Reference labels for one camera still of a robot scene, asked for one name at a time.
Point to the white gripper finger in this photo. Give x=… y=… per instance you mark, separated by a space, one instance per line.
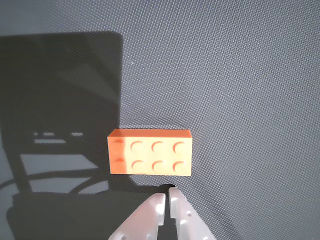
x=142 y=217
x=187 y=220

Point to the orange lego block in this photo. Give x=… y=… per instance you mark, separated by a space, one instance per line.
x=150 y=156

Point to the dark grey mat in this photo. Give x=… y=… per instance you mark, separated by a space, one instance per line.
x=225 y=75

